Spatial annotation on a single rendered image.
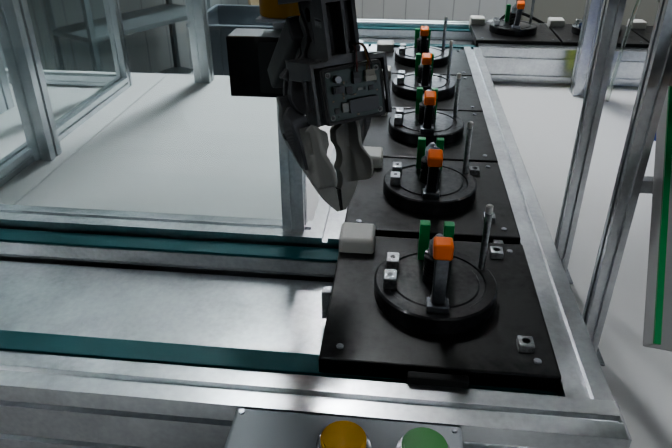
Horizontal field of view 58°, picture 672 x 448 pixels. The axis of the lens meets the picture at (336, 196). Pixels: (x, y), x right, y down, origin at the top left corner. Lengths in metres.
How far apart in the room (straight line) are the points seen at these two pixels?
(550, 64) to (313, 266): 1.20
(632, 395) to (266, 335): 0.44
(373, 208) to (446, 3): 4.04
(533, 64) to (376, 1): 3.39
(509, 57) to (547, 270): 1.10
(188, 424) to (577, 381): 0.39
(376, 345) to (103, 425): 0.29
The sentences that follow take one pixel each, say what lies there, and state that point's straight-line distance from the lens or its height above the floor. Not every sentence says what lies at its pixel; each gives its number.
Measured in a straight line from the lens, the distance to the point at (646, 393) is 0.84.
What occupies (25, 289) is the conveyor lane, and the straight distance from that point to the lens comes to 0.91.
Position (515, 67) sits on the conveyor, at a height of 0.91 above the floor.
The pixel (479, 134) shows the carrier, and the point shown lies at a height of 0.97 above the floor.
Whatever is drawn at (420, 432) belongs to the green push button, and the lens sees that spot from 0.57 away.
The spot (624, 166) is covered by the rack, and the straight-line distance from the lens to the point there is 0.72.
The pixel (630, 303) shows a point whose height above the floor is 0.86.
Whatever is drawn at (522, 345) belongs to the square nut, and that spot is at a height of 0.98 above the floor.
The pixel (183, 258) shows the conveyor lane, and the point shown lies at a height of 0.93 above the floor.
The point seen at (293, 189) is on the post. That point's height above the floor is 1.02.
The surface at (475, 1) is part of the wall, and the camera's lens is 4.77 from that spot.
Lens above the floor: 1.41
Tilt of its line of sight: 28 degrees down
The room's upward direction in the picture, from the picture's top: straight up
